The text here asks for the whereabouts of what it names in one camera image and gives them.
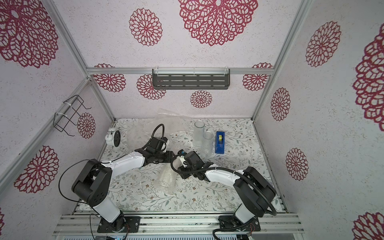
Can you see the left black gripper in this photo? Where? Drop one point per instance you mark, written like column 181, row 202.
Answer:
column 170, row 154

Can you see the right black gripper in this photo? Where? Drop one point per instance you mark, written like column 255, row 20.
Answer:
column 182, row 169

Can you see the clear glass vase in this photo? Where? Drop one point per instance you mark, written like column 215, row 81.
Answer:
column 199, row 128
column 207, row 144

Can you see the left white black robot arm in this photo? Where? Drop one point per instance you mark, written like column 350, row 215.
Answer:
column 93, row 182

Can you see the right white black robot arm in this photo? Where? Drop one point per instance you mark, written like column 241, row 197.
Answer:
column 255, row 192

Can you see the blue tape dispenser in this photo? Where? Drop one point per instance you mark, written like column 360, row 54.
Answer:
column 220, row 142

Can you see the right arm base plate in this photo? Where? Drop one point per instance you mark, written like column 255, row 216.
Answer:
column 230, row 223

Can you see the grey slotted wall shelf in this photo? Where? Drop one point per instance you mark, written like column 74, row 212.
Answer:
column 191, row 79

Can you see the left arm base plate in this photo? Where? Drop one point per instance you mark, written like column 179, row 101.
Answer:
column 120, row 225

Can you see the black wire wall basket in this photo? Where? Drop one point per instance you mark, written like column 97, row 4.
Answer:
column 67, row 114

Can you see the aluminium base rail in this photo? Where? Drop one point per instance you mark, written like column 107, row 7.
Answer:
column 164, row 224

